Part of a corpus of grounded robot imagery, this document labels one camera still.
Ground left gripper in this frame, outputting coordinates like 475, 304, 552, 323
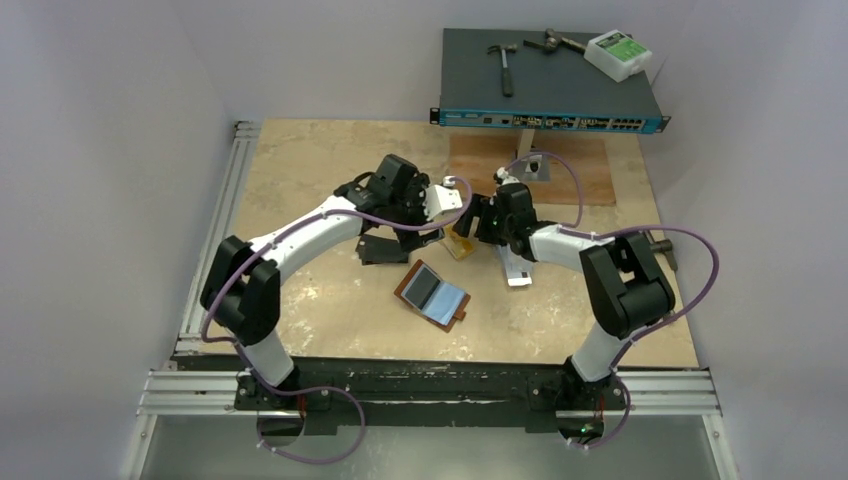
388, 175, 444, 252

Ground single black card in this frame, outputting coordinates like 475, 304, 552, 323
402, 268, 441, 310

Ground brown leather card holder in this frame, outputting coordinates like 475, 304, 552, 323
393, 260, 471, 333

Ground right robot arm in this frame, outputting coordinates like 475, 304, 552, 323
452, 182, 676, 407

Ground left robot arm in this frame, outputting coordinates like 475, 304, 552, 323
199, 154, 438, 409

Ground orange card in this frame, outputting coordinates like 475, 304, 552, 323
441, 226, 475, 261

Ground black cards stack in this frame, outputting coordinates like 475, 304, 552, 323
355, 235, 409, 266

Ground silver white cards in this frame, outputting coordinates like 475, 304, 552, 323
495, 245, 533, 288

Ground silver metal stand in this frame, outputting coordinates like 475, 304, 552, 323
509, 129, 551, 183

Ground brown wooden board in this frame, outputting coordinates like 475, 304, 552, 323
448, 133, 616, 206

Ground hammer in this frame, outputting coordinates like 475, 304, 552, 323
487, 44, 518, 98

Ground grey metal clamp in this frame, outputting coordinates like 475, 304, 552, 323
644, 231, 679, 272

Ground black metal tool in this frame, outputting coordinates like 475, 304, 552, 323
522, 28, 587, 55

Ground white green box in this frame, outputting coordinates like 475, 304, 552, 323
583, 30, 653, 83

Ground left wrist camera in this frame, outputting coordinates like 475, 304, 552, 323
423, 176, 463, 221

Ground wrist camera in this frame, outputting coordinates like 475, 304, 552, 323
493, 167, 520, 188
423, 176, 463, 221

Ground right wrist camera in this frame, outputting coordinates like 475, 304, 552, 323
493, 167, 520, 188

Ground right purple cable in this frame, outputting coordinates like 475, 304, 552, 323
503, 151, 721, 452

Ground purple cable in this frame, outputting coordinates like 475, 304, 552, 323
199, 175, 475, 465
503, 151, 721, 452

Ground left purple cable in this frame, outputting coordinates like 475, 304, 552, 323
199, 175, 475, 465

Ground blue network switch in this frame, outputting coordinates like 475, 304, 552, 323
429, 28, 670, 135

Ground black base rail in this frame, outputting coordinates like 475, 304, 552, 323
172, 354, 631, 439

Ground aluminium frame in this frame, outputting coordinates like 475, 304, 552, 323
139, 119, 739, 479

